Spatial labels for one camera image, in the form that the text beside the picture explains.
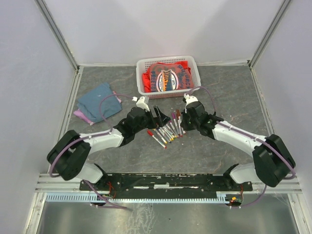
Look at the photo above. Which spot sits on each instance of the blue folded cloth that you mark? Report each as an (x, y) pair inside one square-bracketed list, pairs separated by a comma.
[(100, 102)]

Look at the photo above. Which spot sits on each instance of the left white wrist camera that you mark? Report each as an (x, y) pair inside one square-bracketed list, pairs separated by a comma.
[(142, 102)]

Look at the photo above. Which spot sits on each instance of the blue cap marker pen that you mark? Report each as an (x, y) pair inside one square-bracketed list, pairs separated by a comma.
[(166, 133)]

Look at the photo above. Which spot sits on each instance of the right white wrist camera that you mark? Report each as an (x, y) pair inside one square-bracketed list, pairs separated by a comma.
[(188, 99)]

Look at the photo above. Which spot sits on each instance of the orange printed t-shirt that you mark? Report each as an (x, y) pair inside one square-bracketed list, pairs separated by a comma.
[(162, 77)]

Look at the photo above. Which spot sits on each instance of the pink folded cloth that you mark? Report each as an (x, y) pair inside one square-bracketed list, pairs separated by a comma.
[(84, 115)]

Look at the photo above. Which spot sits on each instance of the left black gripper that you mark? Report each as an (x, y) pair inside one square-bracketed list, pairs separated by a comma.
[(160, 120)]

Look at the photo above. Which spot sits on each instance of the red cap marker pen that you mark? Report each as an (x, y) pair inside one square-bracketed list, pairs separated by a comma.
[(155, 138)]

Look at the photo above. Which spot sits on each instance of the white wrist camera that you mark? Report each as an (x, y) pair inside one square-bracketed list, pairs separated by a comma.
[(142, 102), (188, 99)]

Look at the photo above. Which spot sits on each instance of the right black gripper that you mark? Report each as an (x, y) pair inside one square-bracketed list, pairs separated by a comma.
[(185, 114)]

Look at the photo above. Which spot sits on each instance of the yellow cap marker pen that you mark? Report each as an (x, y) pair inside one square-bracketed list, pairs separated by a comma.
[(162, 136)]

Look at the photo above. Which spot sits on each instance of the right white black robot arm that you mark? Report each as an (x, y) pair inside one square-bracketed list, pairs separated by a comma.
[(272, 161)]

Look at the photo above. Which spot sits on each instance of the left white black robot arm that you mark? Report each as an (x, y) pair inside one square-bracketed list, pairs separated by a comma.
[(68, 157)]

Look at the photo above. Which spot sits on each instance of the white plastic basket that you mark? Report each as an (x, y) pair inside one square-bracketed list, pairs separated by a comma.
[(143, 64)]

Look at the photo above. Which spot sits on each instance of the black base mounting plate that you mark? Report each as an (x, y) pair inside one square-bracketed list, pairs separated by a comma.
[(119, 183)]

